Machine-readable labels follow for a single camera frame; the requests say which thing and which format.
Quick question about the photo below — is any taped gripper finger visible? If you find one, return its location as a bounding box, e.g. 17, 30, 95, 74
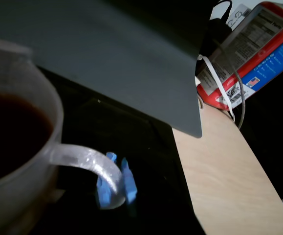
95, 151, 119, 211
120, 157, 138, 219

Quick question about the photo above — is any translucent plastic measuring cup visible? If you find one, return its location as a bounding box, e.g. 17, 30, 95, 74
0, 35, 127, 235

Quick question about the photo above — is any black laptop base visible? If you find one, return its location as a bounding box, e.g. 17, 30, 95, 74
31, 65, 207, 235

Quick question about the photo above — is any grey laptop lid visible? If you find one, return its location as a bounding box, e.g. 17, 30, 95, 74
0, 0, 221, 139

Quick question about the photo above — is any red blue labelled canister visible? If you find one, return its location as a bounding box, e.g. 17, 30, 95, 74
196, 0, 283, 111

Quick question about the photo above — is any black power adapter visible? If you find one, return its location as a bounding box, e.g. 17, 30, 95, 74
201, 0, 234, 58

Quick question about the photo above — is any white printed label box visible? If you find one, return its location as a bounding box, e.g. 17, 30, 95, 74
225, 3, 253, 32

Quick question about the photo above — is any flat white cable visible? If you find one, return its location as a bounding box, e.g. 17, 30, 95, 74
195, 54, 236, 122

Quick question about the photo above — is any grey braided cable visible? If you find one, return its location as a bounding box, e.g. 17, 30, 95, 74
216, 40, 245, 130

